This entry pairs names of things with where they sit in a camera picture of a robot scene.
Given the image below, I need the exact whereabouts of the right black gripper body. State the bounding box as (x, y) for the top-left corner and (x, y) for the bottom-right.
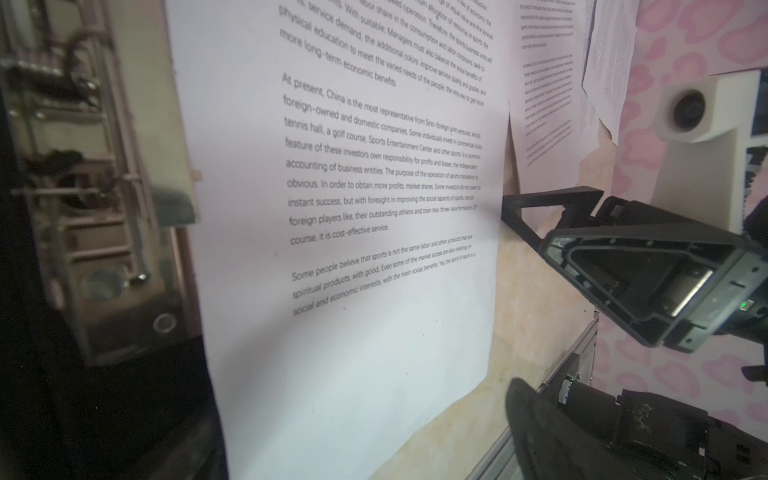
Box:
(538, 197), (767, 353)

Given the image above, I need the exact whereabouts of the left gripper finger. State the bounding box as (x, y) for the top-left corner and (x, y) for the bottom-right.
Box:
(505, 378), (637, 480)

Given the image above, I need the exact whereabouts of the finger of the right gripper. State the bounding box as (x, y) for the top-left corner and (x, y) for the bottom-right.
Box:
(501, 186), (604, 251)

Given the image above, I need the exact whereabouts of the printed paper sheet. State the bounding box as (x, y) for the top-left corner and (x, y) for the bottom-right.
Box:
(165, 1), (511, 479)
(510, 0), (599, 193)

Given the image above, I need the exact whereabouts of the blue black file folder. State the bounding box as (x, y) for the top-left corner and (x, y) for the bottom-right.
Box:
(1, 124), (229, 479)

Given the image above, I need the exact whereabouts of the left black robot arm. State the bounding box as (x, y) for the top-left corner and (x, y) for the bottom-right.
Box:
(506, 378), (767, 479)

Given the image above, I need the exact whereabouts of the metal folder clip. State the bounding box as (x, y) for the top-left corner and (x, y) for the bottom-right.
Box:
(1, 1), (200, 366)

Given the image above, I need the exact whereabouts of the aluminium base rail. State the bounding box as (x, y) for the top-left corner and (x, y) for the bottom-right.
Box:
(467, 311), (599, 480)

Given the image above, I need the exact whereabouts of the printed paper sheet right wall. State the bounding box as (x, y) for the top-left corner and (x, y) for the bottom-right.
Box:
(582, 0), (640, 144)

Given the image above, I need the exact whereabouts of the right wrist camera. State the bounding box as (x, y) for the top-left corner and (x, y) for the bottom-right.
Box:
(650, 69), (767, 234)

